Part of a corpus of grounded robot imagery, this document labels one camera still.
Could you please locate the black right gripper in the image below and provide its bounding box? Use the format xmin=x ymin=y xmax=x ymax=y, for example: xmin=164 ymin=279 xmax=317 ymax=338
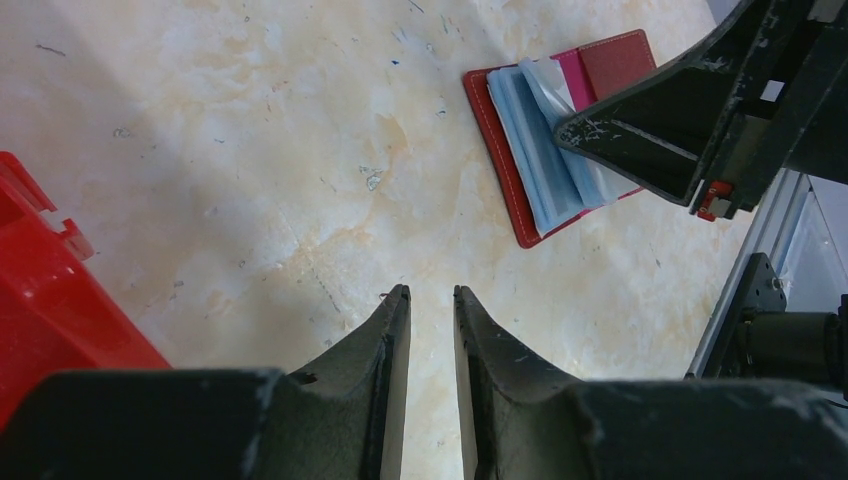
xmin=554 ymin=1 xmax=847 ymax=221

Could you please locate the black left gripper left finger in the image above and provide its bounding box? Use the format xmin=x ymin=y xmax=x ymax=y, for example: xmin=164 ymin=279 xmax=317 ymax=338
xmin=1 ymin=284 xmax=411 ymax=479

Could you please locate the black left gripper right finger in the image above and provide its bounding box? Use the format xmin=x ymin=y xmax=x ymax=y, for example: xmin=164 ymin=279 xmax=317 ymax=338
xmin=453 ymin=286 xmax=847 ymax=479

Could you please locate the red leather card holder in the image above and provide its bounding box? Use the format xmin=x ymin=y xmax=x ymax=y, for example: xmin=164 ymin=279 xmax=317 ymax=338
xmin=462 ymin=29 xmax=656 ymax=249

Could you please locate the red plastic bin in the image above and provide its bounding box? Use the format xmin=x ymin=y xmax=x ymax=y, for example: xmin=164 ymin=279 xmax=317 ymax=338
xmin=1 ymin=151 xmax=169 ymax=425

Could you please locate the aluminium frame rail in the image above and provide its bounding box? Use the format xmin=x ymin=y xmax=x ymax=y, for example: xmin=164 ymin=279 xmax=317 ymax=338
xmin=686 ymin=170 xmax=847 ymax=391

